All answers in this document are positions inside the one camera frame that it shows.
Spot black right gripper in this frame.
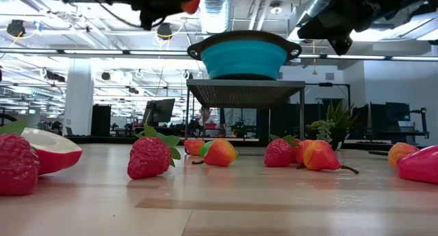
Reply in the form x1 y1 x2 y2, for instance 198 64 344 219
296 0 387 56

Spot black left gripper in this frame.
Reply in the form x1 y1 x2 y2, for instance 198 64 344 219
131 0 203 31

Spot orange and green toy vegetables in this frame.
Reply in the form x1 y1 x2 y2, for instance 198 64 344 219
180 0 201 15

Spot blue collapsible colander grey rim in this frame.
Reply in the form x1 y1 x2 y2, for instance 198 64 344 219
186 29 303 81

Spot orange toy peach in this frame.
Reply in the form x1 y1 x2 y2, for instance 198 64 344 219
191 137 238 168
296 139 314 166
387 142 420 170

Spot orange toy pear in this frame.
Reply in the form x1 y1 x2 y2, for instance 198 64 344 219
183 139 206 157
296 140 360 175

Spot red toy bell pepper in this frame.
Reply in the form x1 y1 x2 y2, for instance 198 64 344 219
396 144 438 185

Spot black overhead mounted device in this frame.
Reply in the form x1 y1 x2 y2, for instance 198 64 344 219
6 19 27 38
156 22 174 41

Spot spiky green potted plant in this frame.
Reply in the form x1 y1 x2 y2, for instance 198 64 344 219
324 101 359 151

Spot grey perforated metal stand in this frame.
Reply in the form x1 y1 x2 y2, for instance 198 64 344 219
184 79 307 155

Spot overhead light bar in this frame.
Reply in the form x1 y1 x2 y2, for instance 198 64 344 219
0 47 438 62

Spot black computer monitor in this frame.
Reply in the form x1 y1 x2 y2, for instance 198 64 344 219
142 98 177 128

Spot black desk with monitors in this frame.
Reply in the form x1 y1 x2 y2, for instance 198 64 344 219
352 101 430 145

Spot person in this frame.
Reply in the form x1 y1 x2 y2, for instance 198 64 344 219
197 105 220 138

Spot white building column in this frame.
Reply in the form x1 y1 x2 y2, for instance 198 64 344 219
63 60 95 137

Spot black cabinet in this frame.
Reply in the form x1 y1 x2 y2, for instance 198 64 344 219
90 103 112 137

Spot red toy apple half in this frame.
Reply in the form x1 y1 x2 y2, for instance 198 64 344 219
21 127 84 176

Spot silver ribbed air duct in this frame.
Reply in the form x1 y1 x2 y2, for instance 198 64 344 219
198 0 234 35
287 0 329 35

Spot yellow hanging cord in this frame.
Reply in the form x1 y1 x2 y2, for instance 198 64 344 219
311 40 318 76

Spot thin black metal frame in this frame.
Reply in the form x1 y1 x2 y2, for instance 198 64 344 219
302 81 352 109

